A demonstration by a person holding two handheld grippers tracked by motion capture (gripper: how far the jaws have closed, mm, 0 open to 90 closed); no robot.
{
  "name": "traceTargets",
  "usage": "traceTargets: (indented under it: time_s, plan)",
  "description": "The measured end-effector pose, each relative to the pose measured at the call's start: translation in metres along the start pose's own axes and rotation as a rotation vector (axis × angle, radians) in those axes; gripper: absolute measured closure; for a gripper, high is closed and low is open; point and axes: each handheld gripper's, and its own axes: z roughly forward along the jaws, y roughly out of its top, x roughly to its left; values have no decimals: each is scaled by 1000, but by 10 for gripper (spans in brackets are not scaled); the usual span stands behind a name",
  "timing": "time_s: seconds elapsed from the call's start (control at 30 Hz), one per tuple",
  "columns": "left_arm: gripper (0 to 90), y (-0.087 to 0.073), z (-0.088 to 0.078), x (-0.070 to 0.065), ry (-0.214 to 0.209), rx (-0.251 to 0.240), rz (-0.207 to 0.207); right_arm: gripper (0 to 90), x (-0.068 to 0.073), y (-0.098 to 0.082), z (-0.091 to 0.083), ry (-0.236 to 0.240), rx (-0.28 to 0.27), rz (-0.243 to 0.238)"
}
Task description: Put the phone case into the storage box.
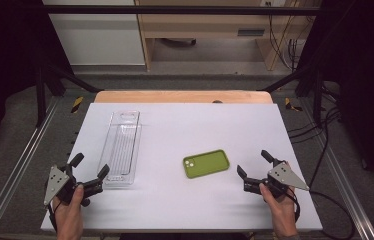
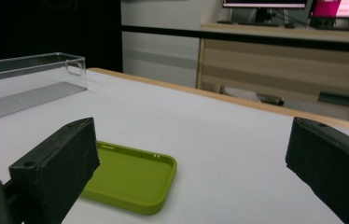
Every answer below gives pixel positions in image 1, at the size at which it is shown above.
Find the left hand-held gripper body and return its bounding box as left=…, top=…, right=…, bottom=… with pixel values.
left=43, top=163, right=105, bottom=208

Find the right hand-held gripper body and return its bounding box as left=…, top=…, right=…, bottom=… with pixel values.
left=243, top=159, right=311, bottom=200

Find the clear plastic tray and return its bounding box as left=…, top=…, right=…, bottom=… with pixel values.
left=97, top=110, right=143, bottom=186

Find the green phone case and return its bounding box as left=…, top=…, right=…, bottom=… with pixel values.
left=182, top=149, right=231, bottom=180

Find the person's left hand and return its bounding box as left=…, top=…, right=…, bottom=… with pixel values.
left=52, top=184, right=86, bottom=225

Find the person's right hand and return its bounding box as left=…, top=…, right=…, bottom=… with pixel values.
left=259, top=182, right=298, bottom=234

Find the yellow black tape strip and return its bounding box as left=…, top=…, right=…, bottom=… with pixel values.
left=71, top=96, right=85, bottom=114
left=284, top=97, right=304, bottom=112

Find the black metal stand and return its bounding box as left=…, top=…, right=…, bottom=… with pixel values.
left=260, top=63, right=327, bottom=125
left=35, top=61, right=103, bottom=128

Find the wooden table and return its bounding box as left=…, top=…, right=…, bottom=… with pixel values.
left=94, top=89, right=274, bottom=104

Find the black curtain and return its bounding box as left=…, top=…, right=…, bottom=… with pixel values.
left=303, top=0, right=374, bottom=196
left=0, top=0, right=73, bottom=164

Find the white cabinet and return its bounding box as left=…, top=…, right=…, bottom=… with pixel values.
left=42, top=0, right=146, bottom=66

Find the wooden cabinet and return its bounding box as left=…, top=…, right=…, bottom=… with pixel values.
left=134, top=0, right=323, bottom=72

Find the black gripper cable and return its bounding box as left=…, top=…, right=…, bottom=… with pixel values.
left=47, top=201, right=59, bottom=233
left=286, top=186, right=357, bottom=240

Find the aluminium floor rail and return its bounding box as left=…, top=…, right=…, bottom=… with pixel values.
left=299, top=98, right=374, bottom=240
left=0, top=96, right=60, bottom=240

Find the black floor cable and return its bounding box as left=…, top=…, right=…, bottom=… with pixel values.
left=288, top=108, right=342, bottom=135
left=289, top=121, right=330, bottom=189

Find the bundle of black hanging cables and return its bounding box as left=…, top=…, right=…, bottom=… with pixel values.
left=267, top=2, right=310, bottom=72

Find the black metal frame bar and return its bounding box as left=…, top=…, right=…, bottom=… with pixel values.
left=41, top=4, right=323, bottom=16

